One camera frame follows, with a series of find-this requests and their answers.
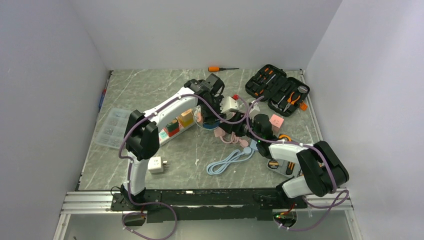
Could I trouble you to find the black tool case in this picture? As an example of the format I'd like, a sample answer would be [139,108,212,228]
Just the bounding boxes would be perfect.
[245,64,311,117]

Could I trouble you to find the white power strip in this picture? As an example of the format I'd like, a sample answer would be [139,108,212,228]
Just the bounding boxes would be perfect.
[158,106,200,146]

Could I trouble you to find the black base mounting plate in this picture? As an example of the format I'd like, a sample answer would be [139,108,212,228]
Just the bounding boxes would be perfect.
[110,188,307,223]

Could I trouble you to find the grey tool case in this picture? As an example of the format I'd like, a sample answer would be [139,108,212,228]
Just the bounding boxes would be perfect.
[266,133,331,181]

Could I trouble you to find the blue cube socket adapter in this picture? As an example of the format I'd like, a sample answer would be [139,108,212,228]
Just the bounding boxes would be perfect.
[202,121,220,131]

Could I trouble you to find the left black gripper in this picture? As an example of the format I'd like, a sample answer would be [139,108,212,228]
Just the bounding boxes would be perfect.
[200,96,227,126]

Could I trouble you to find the orange handled screwdriver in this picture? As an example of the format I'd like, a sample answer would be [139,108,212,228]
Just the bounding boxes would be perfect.
[207,66,239,73]

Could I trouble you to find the beige orange cube adapter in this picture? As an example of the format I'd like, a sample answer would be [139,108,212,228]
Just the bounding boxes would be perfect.
[177,108,194,128]

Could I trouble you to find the white cube socket adapter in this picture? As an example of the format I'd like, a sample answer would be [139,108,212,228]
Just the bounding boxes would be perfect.
[147,156,168,174]

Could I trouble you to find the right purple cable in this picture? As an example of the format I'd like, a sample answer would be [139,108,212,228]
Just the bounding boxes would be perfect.
[245,96,350,232]

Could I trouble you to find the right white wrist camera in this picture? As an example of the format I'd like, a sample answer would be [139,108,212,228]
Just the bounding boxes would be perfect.
[249,100,260,120]

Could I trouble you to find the orange pliers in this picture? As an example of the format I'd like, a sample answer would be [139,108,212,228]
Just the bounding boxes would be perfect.
[283,91,302,112]

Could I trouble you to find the aluminium rail frame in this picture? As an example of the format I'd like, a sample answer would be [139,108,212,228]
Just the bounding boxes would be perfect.
[52,188,364,240]

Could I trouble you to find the orange tape measure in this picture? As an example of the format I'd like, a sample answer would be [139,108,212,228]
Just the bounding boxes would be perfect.
[278,134,292,142]

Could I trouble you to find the blue red pen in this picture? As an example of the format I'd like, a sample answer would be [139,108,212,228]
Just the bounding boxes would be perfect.
[98,79,109,111]

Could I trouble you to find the pink cable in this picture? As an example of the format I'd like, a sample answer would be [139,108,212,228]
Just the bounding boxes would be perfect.
[213,129,250,149]

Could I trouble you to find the green cube socket adapter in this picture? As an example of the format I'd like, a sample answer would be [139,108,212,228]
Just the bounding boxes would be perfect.
[164,118,180,132]

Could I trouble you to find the salmon pink usb charger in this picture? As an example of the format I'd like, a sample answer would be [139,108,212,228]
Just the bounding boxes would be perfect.
[194,111,203,124]

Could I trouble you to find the light blue plug and cable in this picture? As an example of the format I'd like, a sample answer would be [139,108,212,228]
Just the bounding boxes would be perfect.
[206,145,258,176]

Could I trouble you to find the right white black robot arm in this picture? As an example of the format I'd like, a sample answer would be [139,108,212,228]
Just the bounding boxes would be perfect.
[219,112,350,208]

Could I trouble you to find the red cube socket adapter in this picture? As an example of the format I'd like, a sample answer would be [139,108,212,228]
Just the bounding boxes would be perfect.
[164,125,180,137]

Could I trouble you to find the pink cube socket adapter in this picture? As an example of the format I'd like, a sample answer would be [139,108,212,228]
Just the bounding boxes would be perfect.
[269,114,284,132]

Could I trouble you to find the light blue power strip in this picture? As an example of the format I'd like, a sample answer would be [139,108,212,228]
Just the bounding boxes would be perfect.
[250,139,264,152]

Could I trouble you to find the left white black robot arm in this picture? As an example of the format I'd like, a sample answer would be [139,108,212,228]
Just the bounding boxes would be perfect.
[118,73,226,210]

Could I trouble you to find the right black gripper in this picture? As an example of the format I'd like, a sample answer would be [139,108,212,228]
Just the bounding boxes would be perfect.
[218,111,261,143]

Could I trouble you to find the clear plastic screw box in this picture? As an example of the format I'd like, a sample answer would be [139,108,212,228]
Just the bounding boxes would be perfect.
[94,107,131,149]

